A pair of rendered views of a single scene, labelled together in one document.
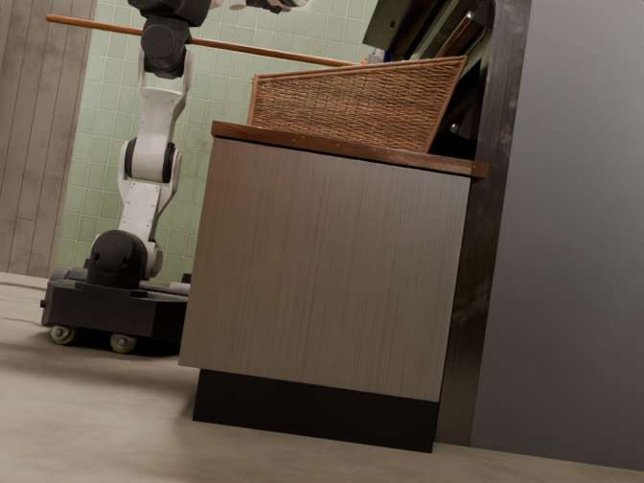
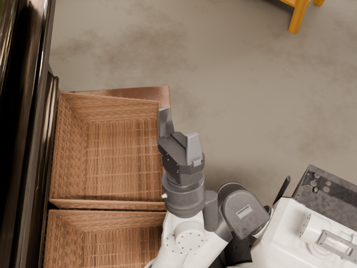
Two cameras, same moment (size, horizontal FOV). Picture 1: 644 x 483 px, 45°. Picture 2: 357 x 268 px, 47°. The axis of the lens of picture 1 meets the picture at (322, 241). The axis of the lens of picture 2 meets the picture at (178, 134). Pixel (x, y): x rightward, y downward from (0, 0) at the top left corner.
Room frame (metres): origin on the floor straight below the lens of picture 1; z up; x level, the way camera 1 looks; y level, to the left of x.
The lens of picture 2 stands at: (2.93, 0.26, 2.37)
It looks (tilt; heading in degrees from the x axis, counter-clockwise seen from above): 58 degrees down; 179
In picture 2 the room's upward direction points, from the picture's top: straight up
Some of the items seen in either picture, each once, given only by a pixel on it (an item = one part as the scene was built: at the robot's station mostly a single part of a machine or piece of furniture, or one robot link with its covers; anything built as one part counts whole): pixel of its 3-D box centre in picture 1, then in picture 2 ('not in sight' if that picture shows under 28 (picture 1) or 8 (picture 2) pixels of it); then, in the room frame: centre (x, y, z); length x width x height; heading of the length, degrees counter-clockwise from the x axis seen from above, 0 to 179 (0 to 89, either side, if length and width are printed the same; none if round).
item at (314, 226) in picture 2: not in sight; (325, 237); (2.65, 0.60, 1.46); 0.10 x 0.07 x 0.09; 59
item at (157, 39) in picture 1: (165, 44); not in sight; (2.56, 0.61, 1.00); 0.28 x 0.13 x 0.18; 4
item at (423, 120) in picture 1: (347, 121); (112, 153); (2.00, -0.02, 0.72); 0.56 x 0.49 x 0.28; 3
